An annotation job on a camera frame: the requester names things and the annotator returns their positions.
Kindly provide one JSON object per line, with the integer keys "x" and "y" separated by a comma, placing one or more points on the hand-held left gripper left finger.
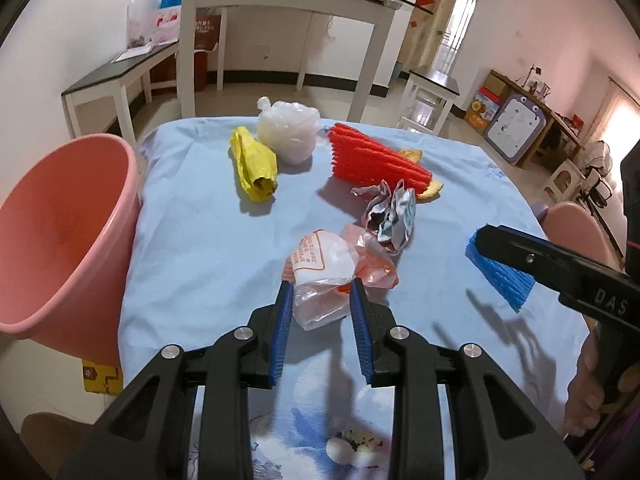
{"x": 280, "y": 332}

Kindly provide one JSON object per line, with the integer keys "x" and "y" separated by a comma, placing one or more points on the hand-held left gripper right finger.
{"x": 361, "y": 332}

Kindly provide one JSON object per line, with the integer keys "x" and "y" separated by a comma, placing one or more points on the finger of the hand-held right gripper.
{"x": 530, "y": 260}

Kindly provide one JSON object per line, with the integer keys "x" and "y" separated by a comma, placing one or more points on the blue foam fruit net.
{"x": 505, "y": 280}

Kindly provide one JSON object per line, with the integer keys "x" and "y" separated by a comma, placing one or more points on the pink plastic bag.
{"x": 375, "y": 260}

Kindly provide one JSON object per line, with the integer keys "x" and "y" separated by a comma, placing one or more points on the clear printed plastic bag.
{"x": 320, "y": 260}

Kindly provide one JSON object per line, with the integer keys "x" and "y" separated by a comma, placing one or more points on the orange peel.
{"x": 434, "y": 189}

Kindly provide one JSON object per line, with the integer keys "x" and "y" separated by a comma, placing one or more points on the silver wrapper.
{"x": 400, "y": 215}

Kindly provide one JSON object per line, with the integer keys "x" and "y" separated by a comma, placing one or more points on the yellow plastic bag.
{"x": 252, "y": 160}

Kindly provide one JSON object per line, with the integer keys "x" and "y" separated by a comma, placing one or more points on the red foam fruit net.
{"x": 365, "y": 155}

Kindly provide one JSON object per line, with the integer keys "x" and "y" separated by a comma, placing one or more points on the white plastic bag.
{"x": 290, "y": 130}

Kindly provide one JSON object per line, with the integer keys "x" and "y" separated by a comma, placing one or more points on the pink plastic basin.
{"x": 60, "y": 220}

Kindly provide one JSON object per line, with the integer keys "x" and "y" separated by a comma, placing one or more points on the person's right hand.
{"x": 582, "y": 395}

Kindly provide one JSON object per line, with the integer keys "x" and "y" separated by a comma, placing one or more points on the pink and purple chair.
{"x": 575, "y": 225}

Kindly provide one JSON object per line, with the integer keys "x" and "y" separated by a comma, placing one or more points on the white plastic stool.
{"x": 565, "y": 177}

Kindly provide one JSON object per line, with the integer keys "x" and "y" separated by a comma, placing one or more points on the light blue tablecloth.
{"x": 200, "y": 240}

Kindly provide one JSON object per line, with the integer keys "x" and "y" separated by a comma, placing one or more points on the purple framed drawing board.
{"x": 515, "y": 127}

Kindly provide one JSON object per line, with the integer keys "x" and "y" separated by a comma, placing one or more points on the wooden desk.
{"x": 560, "y": 127}

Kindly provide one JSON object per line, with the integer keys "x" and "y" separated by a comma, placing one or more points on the person's purple clothing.
{"x": 617, "y": 440}

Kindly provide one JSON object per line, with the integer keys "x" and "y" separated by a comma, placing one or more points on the colourful fruit print box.
{"x": 480, "y": 110}

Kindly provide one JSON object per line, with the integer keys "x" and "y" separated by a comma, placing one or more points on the yellow cardboard box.
{"x": 102, "y": 377}

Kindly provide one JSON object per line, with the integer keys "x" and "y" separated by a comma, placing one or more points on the black top white stool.
{"x": 435, "y": 78}

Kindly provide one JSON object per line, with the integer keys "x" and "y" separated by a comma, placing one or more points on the brown stool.
{"x": 55, "y": 432}

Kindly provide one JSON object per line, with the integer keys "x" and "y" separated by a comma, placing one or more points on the brown cardboard box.
{"x": 206, "y": 32}

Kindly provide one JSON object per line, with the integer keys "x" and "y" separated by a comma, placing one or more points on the black top white bench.
{"x": 110, "y": 72}

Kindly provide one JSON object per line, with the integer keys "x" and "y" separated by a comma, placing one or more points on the papers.
{"x": 135, "y": 53}

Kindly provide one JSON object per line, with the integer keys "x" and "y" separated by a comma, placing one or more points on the clear plastic bag with goods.
{"x": 145, "y": 25}

